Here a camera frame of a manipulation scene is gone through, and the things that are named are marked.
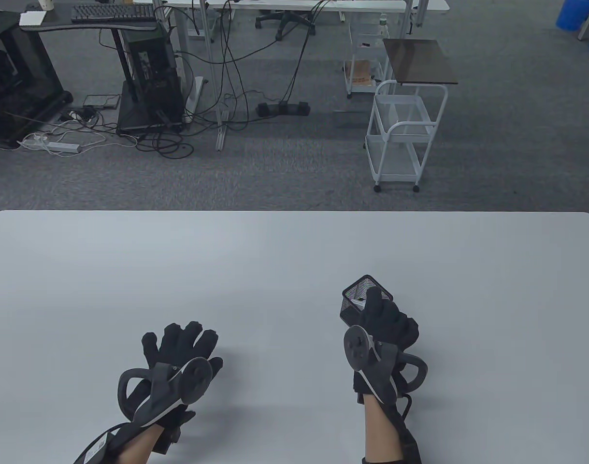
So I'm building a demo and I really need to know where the person's left hand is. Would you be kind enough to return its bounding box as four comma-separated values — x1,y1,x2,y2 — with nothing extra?
141,321,224,435

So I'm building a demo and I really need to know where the person's right hand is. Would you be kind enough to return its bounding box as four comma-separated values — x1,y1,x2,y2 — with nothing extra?
353,286,419,405

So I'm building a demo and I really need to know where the black mesh pen holder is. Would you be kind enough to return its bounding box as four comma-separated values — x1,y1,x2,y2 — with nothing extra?
339,275,394,330

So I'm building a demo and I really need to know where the person's right forearm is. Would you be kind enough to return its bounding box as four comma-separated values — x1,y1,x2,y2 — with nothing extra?
363,394,404,464

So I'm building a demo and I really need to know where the person's left forearm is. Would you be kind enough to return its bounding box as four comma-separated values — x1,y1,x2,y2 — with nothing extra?
118,425,162,464

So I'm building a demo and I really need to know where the grey left tracking controller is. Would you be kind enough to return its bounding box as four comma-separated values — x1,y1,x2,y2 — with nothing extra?
118,357,213,429

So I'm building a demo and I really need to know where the white rolling cart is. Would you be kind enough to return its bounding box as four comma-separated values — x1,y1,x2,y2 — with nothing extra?
365,80,448,193

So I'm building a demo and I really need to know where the white power strip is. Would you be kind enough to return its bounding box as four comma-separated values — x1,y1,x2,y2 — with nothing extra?
18,138,81,154

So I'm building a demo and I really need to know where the black power strip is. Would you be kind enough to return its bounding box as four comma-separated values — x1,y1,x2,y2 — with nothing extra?
256,101,311,117

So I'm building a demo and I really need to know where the brown cardboard box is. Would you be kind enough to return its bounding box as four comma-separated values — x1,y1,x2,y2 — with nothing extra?
345,59,378,90

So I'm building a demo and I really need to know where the grey flat box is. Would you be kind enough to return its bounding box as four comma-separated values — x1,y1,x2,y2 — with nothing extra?
83,94,122,109

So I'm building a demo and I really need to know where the brown top side table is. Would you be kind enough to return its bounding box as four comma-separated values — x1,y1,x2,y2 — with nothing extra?
382,39,459,86

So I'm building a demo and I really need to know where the black computer tower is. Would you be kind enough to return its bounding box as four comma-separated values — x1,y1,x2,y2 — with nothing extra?
122,30,185,124

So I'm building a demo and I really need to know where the small white shelf cart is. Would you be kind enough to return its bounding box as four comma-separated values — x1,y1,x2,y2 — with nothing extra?
344,22,396,100

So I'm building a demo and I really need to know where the black office chair base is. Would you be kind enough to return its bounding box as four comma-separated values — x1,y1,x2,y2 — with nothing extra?
255,10,317,42

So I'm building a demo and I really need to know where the short white desk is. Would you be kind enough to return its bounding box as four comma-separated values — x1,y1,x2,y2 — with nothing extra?
410,0,450,27

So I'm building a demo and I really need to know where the black keyboard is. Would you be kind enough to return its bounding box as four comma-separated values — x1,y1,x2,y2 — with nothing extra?
71,4,157,24

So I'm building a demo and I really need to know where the black computer desk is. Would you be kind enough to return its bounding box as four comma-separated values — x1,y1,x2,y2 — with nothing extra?
19,2,185,136

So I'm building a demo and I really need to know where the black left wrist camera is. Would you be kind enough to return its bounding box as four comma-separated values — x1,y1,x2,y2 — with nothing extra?
153,418,196,455

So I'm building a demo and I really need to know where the bundle of black cables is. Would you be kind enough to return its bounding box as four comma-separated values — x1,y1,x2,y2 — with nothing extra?
99,0,334,160

